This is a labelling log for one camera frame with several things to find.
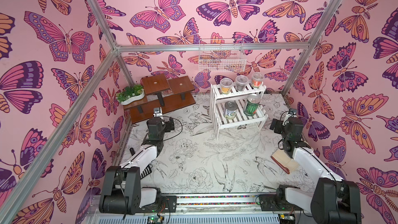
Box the red seed jar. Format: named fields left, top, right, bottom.
left=251, top=72, right=264, bottom=88

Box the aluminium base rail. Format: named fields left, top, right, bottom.
left=83, top=191, right=343, bottom=224

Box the white slatted wooden shelf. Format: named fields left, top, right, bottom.
left=210, top=84, right=268, bottom=139

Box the green plant in white pot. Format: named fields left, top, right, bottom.
left=116, top=85, right=145, bottom=105

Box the green watermelon can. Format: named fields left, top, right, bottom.
left=244, top=94, right=261, bottom=116

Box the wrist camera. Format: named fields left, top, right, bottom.
left=287, top=108, right=297, bottom=118
left=153, top=107, right=163, bottom=117

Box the yellow seed jar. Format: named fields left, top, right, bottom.
left=219, top=78, right=233, bottom=94

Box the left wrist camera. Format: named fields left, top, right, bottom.
left=153, top=107, right=163, bottom=117

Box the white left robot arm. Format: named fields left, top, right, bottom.
left=98, top=117, right=175, bottom=215

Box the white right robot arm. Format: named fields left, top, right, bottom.
left=270, top=117, right=362, bottom=224

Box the purple label tin can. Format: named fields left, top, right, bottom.
left=224, top=101, right=238, bottom=119

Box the white wire basket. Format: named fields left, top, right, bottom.
left=198, top=43, right=247, bottom=73

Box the brown wooden stepped stand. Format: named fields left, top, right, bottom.
left=123, top=74, right=196, bottom=123

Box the black white striped brush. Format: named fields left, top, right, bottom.
left=140, top=165, right=152, bottom=179

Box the dark seed jar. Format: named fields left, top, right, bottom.
left=235, top=75, right=249, bottom=91

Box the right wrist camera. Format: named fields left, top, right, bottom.
left=287, top=108, right=297, bottom=118

